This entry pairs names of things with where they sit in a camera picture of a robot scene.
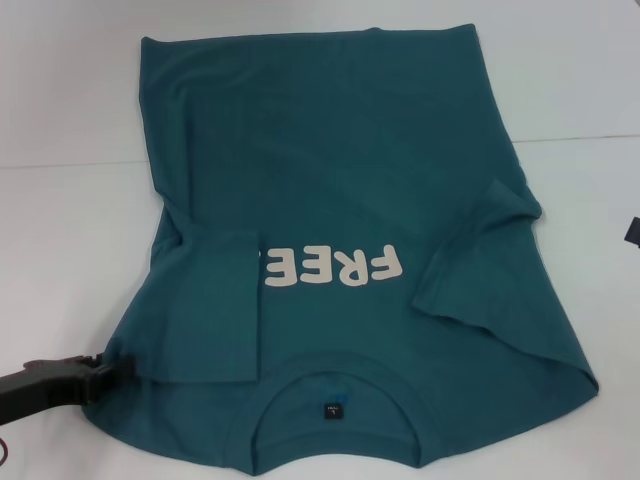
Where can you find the teal t-shirt with FREE print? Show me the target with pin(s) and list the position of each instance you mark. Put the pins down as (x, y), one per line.
(350, 165)

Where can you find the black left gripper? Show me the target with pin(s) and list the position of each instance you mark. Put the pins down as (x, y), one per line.
(35, 387)

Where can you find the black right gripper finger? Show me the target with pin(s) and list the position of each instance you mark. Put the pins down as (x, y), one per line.
(635, 232)

